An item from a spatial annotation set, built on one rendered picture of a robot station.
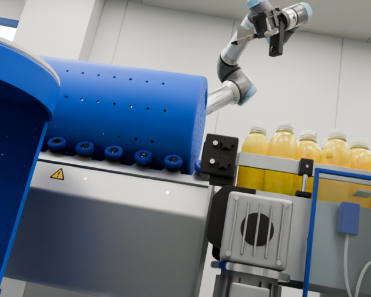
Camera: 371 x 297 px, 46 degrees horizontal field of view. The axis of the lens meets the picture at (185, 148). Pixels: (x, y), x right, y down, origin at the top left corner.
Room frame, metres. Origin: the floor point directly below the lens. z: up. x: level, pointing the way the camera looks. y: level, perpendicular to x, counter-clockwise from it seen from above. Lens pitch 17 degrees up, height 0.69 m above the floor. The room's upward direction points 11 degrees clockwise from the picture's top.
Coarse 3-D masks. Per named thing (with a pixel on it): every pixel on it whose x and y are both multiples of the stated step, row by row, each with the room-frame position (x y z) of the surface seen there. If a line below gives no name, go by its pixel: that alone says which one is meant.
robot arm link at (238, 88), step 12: (228, 72) 1.78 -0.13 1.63; (240, 72) 1.78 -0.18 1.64; (228, 84) 1.77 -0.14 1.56; (240, 84) 1.76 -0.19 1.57; (252, 84) 1.79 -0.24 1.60; (216, 96) 1.73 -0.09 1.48; (228, 96) 1.76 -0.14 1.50; (240, 96) 1.78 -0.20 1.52; (252, 96) 1.85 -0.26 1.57; (216, 108) 1.75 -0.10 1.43
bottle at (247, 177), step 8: (248, 136) 0.97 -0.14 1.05; (256, 136) 0.95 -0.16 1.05; (264, 136) 0.96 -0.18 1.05; (248, 144) 0.96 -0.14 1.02; (256, 144) 0.95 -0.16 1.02; (264, 144) 0.95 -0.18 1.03; (248, 152) 0.96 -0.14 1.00; (256, 152) 0.95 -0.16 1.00; (264, 152) 0.95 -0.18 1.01; (240, 168) 0.97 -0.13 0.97; (248, 168) 0.95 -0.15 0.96; (240, 176) 0.96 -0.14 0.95; (248, 176) 0.95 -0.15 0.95; (256, 176) 0.95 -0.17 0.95; (240, 184) 0.96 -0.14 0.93; (248, 184) 0.95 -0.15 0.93; (256, 184) 0.95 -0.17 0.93
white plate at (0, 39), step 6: (0, 42) 0.68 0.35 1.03; (6, 42) 0.69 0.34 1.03; (12, 42) 0.69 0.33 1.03; (12, 48) 0.70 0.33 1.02; (18, 48) 0.70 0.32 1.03; (24, 48) 0.71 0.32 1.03; (24, 54) 0.71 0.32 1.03; (30, 54) 0.72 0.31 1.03; (36, 60) 0.73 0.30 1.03; (42, 60) 0.74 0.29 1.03; (42, 66) 0.75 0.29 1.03; (48, 66) 0.76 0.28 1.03; (54, 72) 0.78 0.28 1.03
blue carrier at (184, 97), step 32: (64, 64) 1.05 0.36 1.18; (96, 64) 1.05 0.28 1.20; (64, 96) 1.02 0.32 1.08; (96, 96) 1.00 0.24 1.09; (128, 96) 0.99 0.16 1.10; (160, 96) 0.98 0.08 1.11; (192, 96) 0.98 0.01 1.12; (64, 128) 1.05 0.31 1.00; (96, 128) 1.03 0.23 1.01; (128, 128) 1.01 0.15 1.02; (160, 128) 0.99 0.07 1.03; (192, 128) 0.98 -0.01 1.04; (128, 160) 1.08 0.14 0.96; (160, 160) 1.05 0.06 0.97; (192, 160) 1.07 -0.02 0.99
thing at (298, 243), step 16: (224, 192) 0.87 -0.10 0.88; (240, 192) 0.86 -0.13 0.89; (256, 192) 0.86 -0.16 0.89; (224, 208) 0.87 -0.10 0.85; (304, 208) 0.85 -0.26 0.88; (208, 224) 0.87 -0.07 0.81; (304, 224) 0.85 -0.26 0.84; (208, 240) 0.87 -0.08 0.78; (304, 240) 0.85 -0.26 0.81; (288, 256) 0.85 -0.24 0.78; (304, 256) 0.85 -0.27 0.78; (288, 272) 0.85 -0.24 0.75
